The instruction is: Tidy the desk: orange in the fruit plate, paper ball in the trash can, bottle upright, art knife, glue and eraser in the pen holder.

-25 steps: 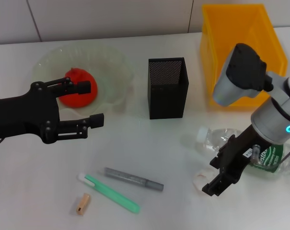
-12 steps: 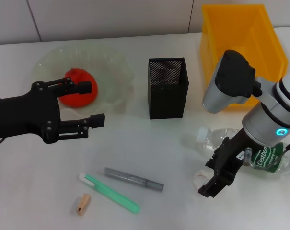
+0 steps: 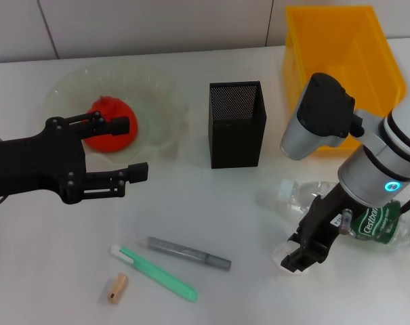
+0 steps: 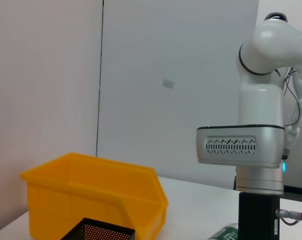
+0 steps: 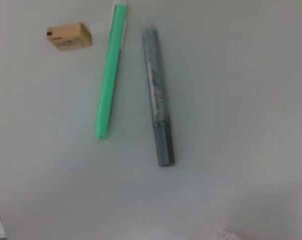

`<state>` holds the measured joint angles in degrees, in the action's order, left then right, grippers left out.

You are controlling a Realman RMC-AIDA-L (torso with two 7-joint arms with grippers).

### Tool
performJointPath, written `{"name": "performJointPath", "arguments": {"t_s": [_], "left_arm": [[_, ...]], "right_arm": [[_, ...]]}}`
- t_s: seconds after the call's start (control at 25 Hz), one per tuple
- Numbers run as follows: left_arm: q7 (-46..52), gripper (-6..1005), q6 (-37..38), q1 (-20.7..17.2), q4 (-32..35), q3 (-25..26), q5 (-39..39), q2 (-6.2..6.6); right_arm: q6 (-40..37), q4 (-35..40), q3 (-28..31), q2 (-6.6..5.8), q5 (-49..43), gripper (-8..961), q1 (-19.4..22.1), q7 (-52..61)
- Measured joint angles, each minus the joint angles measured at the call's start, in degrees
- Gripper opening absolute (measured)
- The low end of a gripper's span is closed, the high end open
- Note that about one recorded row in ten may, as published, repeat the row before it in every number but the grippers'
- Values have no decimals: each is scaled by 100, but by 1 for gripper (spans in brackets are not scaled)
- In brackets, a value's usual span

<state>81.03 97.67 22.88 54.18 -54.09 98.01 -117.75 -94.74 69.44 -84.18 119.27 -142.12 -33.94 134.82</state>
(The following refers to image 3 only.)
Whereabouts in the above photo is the red-orange fruit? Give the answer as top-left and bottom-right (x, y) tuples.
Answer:
(82, 95), (139, 154)

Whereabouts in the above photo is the white paper ball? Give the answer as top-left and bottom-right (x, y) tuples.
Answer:
(271, 242), (309, 276)

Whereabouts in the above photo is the clear water bottle green label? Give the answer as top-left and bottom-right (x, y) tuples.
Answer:
(279, 178), (410, 250)

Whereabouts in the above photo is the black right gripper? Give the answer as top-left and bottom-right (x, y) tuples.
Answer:
(281, 184), (358, 274)

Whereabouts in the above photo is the black mesh pen holder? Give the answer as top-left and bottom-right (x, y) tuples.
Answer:
(206, 80), (268, 169)

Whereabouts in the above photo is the yellow plastic bin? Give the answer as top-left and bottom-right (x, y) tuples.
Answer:
(281, 5), (408, 158)

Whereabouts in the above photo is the green pen white tip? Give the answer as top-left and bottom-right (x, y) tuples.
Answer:
(110, 245), (198, 303)

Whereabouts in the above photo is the grey marker pen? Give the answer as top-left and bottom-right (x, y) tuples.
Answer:
(146, 236), (232, 272)

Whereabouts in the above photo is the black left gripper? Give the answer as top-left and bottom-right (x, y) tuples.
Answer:
(0, 111), (150, 205)

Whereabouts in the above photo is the small tan cylinder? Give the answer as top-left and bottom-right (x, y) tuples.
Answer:
(106, 272), (129, 304)

